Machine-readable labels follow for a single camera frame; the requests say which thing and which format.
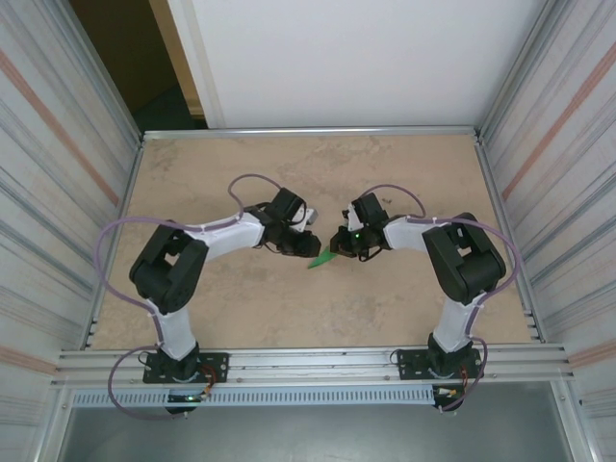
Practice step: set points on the green cloth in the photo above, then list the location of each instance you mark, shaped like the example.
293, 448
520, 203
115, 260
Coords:
322, 259

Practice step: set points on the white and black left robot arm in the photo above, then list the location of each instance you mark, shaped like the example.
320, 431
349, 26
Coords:
168, 269

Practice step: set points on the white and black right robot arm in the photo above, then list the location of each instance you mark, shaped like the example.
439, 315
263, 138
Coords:
469, 260

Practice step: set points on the small black controller board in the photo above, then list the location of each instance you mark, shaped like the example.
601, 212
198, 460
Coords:
185, 397

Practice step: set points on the tan wooden door jamb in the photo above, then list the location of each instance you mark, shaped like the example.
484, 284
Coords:
174, 48

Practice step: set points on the corrugated translucent side panel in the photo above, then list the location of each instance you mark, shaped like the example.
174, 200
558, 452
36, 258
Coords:
48, 192
568, 192

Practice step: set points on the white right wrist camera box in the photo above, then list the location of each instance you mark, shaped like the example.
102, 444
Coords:
355, 219

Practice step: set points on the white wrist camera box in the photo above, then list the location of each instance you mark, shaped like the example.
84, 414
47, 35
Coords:
303, 221
355, 219

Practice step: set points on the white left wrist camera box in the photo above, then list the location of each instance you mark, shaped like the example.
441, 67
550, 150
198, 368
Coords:
303, 221

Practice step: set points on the aluminium table edge rail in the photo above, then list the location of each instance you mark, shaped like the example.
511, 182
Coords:
313, 131

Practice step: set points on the long aluminium mounting rail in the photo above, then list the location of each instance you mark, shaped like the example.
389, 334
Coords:
313, 368

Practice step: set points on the aluminium table side rail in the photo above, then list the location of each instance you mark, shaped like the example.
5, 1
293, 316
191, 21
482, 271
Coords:
494, 192
127, 192

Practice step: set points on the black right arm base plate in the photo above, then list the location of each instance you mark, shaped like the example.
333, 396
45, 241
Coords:
409, 361

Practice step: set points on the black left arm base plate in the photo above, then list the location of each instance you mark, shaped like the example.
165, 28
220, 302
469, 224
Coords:
216, 363

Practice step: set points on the white door frame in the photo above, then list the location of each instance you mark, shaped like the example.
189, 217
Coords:
192, 48

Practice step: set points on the aluminium corner post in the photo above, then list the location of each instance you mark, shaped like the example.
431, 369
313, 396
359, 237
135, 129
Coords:
520, 67
98, 67

